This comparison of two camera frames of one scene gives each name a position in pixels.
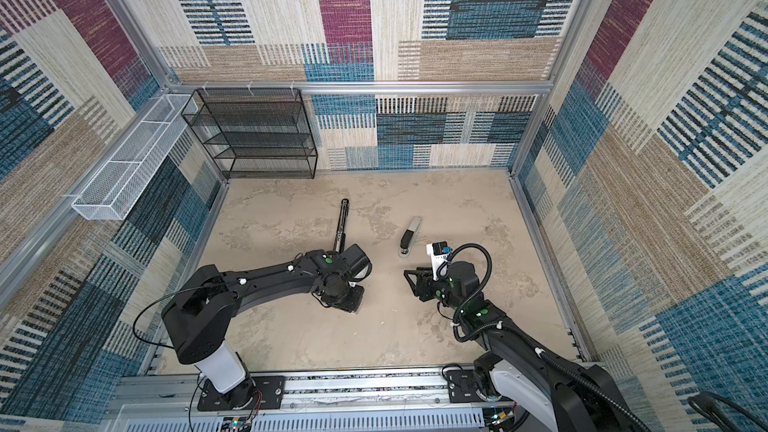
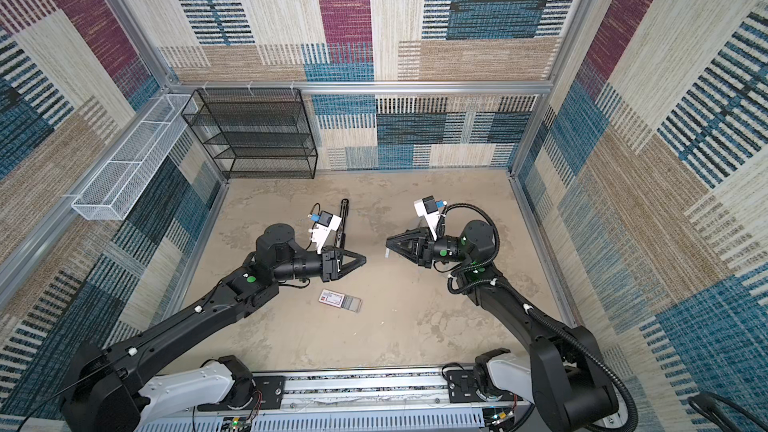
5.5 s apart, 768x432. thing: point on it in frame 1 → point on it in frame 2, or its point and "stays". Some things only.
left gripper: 354,304 → 330,263
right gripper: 422,289 → 425,247
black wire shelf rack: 254,133 stays
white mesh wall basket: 126,175 stays
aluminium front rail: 408,401 stays
